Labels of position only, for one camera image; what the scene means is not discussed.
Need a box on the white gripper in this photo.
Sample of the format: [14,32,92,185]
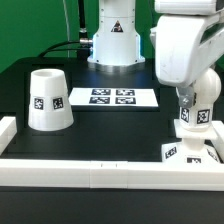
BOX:
[155,13,224,108]

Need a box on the white lamp bulb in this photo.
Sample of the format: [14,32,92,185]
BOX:
[179,68,221,131]

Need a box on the white lamp base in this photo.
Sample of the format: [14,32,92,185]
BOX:
[161,119,221,165]

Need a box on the white lamp shade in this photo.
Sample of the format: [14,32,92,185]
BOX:
[28,69,74,131]

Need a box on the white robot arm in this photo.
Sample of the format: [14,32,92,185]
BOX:
[88,0,224,108]

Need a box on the white marker sheet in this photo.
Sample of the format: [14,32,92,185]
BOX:
[69,87,158,107]

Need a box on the white U-shaped fence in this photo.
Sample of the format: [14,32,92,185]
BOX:
[0,117,224,191]

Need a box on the black cable post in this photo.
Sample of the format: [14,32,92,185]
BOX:
[77,0,89,60]

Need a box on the black cable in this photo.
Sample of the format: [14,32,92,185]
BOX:
[38,40,94,58]

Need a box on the grey thin cable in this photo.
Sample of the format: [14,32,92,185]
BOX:
[61,0,72,58]

